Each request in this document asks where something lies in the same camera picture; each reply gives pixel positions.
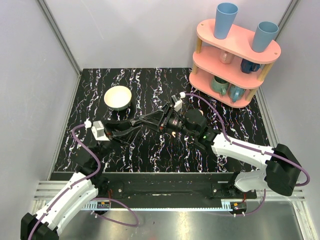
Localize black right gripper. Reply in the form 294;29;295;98
139;102;197;138

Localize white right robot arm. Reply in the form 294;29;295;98
130;105;301;199

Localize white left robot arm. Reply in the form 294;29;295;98
20;120;110;240

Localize cream and green bowl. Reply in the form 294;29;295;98
103;85;132;111

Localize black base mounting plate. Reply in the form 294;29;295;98
94;172;257;200

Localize green ceramic mug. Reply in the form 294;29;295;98
210;76;230;96

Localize light blue mug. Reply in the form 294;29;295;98
228;84;246;103

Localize pink three-tier shelf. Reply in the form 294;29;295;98
189;19;281;108

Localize pink mug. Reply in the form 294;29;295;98
219;50;235;64

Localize dark blue mug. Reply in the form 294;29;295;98
240;58;261;74

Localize left blue plastic cup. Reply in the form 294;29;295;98
213;2;238;40

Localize blue plastic cup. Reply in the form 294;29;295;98
213;2;238;40
251;21;279;53

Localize right blue plastic cup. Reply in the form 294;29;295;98
251;21;279;53

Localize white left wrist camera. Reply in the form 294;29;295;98
84;120;110;141

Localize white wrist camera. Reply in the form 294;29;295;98
84;120;110;141
171;92;186;112

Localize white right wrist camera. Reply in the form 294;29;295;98
171;92;186;112

